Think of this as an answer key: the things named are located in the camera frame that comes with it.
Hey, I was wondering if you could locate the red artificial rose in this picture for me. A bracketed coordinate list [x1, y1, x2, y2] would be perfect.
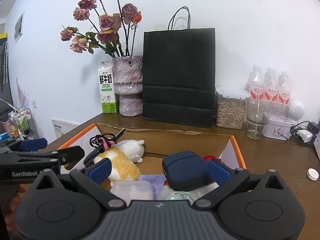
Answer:
[204, 155, 221, 162]

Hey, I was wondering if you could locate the yellow white plush alpaca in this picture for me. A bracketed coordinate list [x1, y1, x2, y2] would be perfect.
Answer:
[94, 140, 145, 187]

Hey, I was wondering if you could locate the black braided usb cable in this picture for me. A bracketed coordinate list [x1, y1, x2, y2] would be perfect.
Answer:
[82, 127, 126, 168]

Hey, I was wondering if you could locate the navy blue zip case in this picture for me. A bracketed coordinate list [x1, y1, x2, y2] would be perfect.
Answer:
[162, 151, 214, 191]

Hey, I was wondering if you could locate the translucent white plastic box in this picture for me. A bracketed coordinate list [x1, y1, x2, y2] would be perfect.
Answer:
[110, 181, 155, 206]

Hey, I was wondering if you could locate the iridescent plastic bag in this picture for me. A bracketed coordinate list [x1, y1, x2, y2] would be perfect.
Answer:
[156, 182, 219, 204]

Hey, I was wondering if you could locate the purple woven fabric pouch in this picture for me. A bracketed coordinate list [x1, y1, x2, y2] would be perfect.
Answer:
[139, 174, 166, 199]

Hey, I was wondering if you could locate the person's left hand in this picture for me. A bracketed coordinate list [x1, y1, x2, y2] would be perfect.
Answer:
[4, 184, 26, 232]

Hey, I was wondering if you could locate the red orange cardboard box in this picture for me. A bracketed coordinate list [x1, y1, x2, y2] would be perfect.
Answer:
[56, 122, 247, 196]

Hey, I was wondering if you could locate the clear container with seeds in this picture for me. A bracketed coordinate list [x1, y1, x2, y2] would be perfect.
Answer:
[216, 87, 250, 129]

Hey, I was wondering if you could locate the white green milk carton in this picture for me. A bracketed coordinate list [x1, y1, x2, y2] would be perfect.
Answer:
[98, 61, 119, 114]

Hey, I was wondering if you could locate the empty glass cup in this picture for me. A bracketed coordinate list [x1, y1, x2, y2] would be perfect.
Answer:
[246, 99, 272, 139]

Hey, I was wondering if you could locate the white floral tin box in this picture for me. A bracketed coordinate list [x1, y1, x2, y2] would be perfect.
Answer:
[263, 115, 298, 140]

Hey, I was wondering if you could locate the small white bottle cap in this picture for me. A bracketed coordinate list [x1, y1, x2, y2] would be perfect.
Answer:
[306, 168, 319, 181]

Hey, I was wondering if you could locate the water bottle middle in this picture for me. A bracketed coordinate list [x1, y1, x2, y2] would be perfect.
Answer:
[264, 68, 278, 101]

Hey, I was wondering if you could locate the small white round speaker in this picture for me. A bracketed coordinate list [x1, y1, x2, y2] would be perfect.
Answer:
[287, 99, 305, 120]

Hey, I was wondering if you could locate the purple tissue pack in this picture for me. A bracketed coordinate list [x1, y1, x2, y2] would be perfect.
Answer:
[313, 132, 320, 160]

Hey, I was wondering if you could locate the purple textured vase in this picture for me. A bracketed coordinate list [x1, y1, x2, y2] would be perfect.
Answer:
[113, 56, 143, 117]

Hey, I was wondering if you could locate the water bottle right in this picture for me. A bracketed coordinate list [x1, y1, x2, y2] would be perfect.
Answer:
[277, 71, 291, 105]

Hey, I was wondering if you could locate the black paper shopping bag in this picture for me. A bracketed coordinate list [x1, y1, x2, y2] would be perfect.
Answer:
[143, 19, 215, 127]

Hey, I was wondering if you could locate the dried pink rose bouquet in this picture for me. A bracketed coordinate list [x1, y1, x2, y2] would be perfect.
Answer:
[60, 0, 142, 59]

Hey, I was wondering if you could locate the wire storage rack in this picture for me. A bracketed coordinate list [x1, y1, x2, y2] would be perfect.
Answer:
[1, 99, 39, 140]

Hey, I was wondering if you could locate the white panel against wall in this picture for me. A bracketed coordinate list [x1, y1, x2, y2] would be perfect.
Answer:
[52, 119, 79, 138]

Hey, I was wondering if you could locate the white charger with cable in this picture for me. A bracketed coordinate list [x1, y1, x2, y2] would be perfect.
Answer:
[290, 121, 319, 148]

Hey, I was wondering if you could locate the wall poster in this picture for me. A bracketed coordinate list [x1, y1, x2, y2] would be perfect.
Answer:
[14, 11, 25, 43]

